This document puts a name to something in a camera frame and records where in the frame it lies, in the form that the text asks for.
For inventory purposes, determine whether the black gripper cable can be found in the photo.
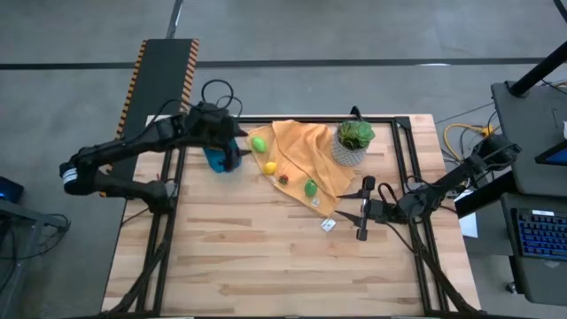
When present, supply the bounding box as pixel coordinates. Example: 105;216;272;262
200;78;244;117
379;180;400;206

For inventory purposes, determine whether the black box blue light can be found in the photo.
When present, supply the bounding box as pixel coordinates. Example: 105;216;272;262
0;175;26;204

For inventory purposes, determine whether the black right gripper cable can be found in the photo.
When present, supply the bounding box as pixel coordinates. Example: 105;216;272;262
379;180;400;206

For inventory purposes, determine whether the black pole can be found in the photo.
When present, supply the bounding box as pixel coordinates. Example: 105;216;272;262
508;40;567;97

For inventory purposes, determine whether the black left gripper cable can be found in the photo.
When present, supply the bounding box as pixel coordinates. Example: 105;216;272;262
200;78;244;117

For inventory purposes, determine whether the black metal stand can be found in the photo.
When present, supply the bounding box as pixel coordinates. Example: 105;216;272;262
0;198;72;319

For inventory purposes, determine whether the orange-yellow cloth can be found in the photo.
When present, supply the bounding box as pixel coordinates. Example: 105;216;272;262
243;119;357;218

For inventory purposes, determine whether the black device blue screen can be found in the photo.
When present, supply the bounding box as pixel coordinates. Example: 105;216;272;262
534;139;567;167

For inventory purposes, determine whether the yellow cable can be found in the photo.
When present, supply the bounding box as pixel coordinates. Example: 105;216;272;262
443;123;495;161

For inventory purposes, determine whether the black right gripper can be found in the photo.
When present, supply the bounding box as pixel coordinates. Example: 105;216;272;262
334;175;402;243

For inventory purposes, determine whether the white paper sheet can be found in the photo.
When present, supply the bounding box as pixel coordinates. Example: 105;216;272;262
458;190;479;239

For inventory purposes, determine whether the grey desk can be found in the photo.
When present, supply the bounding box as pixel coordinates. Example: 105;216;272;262
490;81;567;307

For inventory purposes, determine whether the succulent in patterned pot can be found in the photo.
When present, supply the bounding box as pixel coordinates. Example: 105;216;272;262
330;120;377;168

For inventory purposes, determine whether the backlit computer keyboard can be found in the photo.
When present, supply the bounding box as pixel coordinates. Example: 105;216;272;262
512;207;567;261

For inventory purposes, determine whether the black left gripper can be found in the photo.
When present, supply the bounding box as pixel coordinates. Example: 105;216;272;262
188;101;253;174

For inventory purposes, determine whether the black hazard-striped mat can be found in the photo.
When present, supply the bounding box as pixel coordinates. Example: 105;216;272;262
99;38;200;198

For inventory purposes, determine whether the black aluminium frame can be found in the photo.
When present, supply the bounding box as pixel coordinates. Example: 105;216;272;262
99;105;488;319

